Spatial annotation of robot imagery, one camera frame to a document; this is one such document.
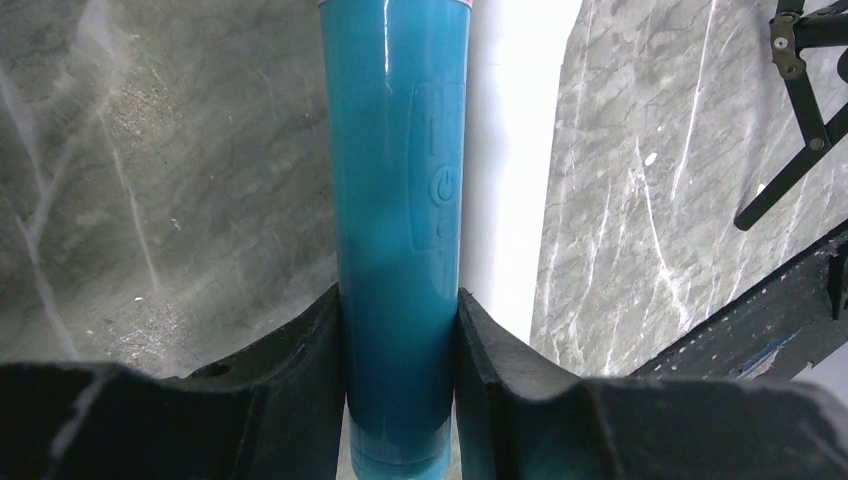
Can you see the cyan blue microphone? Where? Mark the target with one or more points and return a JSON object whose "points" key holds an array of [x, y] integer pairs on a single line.
{"points": [[396, 76]]}

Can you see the white microphone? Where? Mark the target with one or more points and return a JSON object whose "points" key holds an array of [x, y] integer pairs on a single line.
{"points": [[516, 53]]}

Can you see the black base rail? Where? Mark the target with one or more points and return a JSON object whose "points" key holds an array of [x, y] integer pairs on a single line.
{"points": [[792, 319]]}

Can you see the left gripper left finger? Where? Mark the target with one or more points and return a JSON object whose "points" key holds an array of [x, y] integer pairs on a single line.
{"points": [[272, 410]]}

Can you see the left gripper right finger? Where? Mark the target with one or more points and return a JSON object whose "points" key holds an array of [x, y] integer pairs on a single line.
{"points": [[521, 416]]}

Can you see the black tripod stand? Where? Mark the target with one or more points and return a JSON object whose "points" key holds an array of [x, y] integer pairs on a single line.
{"points": [[791, 32]]}

